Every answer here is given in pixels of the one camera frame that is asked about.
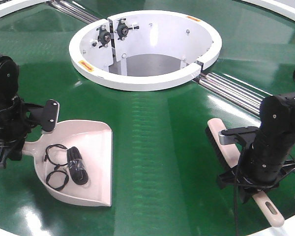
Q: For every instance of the black bearing right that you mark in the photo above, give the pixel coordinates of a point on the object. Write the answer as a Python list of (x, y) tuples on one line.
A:
[(123, 29)]

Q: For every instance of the chrome roller bars right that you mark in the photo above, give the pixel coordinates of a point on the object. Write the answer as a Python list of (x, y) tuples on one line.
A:
[(234, 90)]

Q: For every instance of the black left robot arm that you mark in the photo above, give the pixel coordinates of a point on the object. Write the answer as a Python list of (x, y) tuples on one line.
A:
[(9, 73)]

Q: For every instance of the beige hand brush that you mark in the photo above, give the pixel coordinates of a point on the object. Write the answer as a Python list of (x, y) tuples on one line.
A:
[(230, 154)]

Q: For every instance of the white outer conveyor rim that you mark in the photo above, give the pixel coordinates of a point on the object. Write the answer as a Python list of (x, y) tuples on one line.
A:
[(277, 6)]

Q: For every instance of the beige plastic dustpan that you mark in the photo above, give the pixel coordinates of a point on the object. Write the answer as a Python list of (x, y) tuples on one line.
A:
[(94, 141)]

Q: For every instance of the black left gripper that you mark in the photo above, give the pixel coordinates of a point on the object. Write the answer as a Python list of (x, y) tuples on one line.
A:
[(17, 119)]

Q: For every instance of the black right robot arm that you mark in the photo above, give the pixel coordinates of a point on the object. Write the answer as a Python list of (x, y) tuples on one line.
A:
[(277, 115)]

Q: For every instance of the black bearing left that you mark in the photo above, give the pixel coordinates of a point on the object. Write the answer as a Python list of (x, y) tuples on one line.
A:
[(104, 36)]

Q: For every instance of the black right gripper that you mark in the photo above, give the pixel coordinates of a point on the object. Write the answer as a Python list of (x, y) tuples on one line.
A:
[(258, 169)]

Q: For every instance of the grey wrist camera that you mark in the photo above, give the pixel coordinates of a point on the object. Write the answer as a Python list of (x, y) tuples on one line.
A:
[(241, 135)]

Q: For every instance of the black bearing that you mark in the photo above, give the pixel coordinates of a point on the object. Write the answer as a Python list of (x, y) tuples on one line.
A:
[(104, 36), (123, 29)]

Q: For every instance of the chrome roller bars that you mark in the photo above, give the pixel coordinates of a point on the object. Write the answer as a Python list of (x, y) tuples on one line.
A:
[(73, 11), (234, 90)]

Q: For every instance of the chrome roller bars left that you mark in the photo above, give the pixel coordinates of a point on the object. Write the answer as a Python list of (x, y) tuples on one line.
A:
[(73, 11)]

